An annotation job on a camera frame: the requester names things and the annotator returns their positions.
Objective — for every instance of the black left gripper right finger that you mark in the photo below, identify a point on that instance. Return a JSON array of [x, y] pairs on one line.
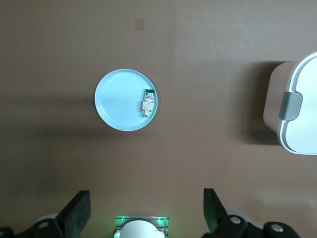
[[213, 213]]

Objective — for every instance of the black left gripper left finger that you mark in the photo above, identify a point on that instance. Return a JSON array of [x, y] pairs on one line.
[[74, 213]]

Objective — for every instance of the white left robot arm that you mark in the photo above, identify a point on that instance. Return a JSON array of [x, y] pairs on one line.
[[140, 229]]

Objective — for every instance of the white lunch box grey latches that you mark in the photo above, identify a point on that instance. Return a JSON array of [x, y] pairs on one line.
[[304, 111]]

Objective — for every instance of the light blue round plate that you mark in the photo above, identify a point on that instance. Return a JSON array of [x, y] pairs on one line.
[[119, 104]]

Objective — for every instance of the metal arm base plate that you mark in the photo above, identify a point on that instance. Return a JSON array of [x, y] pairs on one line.
[[138, 217]]

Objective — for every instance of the green white push-button switch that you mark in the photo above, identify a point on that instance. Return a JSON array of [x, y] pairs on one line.
[[148, 101]]

